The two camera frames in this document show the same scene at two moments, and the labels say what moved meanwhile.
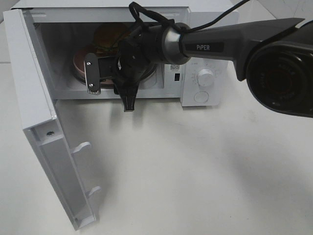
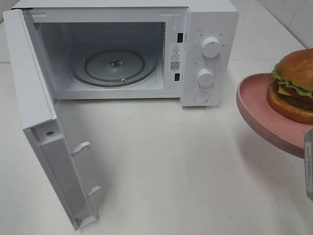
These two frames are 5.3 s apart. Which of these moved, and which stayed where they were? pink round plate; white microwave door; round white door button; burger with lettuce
Moved: pink round plate; burger with lettuce
Stayed: round white door button; white microwave door
